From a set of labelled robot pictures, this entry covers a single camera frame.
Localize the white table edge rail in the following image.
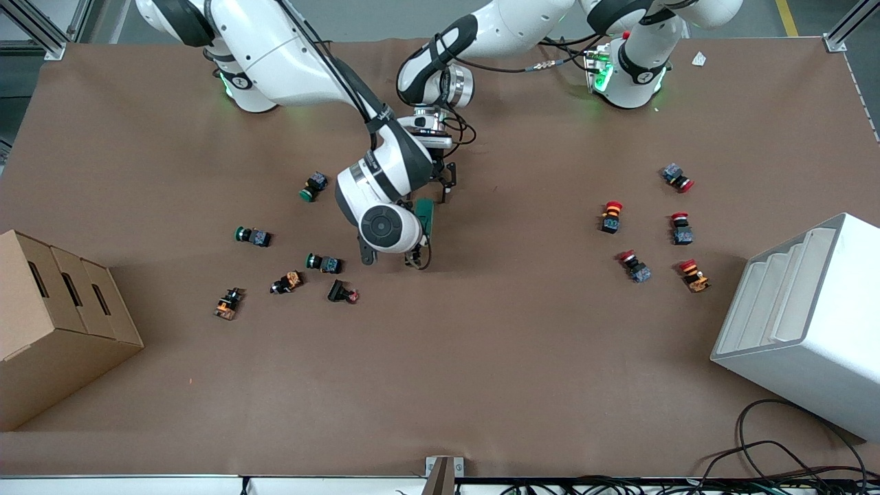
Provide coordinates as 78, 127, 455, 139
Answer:
0, 474, 880, 495

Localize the black looped floor cable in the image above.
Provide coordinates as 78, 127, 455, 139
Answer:
736, 399, 870, 482

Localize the brown cardboard box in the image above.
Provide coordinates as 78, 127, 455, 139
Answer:
0, 229, 145, 432

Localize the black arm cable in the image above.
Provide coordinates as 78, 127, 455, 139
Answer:
275, 0, 386, 138
454, 34, 606, 75

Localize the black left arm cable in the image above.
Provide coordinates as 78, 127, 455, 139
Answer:
454, 34, 606, 75

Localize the green load switch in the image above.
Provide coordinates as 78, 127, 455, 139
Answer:
415, 198, 437, 243

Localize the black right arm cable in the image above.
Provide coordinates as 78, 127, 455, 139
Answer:
275, 0, 386, 138

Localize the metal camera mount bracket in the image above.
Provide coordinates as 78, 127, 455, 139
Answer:
425, 456, 465, 495

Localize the black cable bundle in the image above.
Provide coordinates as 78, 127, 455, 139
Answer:
502, 440, 880, 495

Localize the white slotted storage rack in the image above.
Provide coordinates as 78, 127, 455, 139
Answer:
710, 212, 880, 442

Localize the black base cable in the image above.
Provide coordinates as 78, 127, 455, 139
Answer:
540, 38, 599, 69

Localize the brown paper table mat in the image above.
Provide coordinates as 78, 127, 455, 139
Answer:
0, 36, 880, 479

